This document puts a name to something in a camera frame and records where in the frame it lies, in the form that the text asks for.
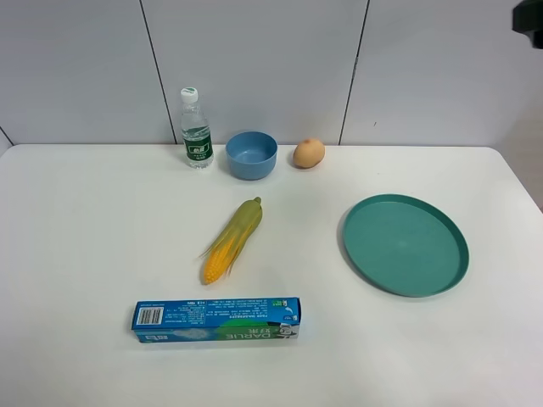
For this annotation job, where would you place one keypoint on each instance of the blue toothpaste box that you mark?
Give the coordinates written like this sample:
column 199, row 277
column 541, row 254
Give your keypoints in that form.
column 201, row 320

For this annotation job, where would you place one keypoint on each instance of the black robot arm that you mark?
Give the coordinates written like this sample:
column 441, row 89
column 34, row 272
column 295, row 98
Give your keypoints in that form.
column 527, row 19

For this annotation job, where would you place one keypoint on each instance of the yellow corn cob toy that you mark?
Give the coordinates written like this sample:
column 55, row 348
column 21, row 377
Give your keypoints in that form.
column 223, row 252

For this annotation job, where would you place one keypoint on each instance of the blue plastic bowl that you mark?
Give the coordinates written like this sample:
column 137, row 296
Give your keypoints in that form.
column 251, row 155

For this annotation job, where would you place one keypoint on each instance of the tan round fruit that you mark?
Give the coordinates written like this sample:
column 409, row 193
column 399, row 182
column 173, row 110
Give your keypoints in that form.
column 309, row 153

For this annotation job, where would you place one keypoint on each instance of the clear water bottle green label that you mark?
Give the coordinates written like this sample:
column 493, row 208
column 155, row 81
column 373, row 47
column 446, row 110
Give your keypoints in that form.
column 195, row 130

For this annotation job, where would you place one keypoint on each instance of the teal round plate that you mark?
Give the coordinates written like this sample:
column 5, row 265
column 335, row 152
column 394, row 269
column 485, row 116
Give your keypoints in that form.
column 404, row 246

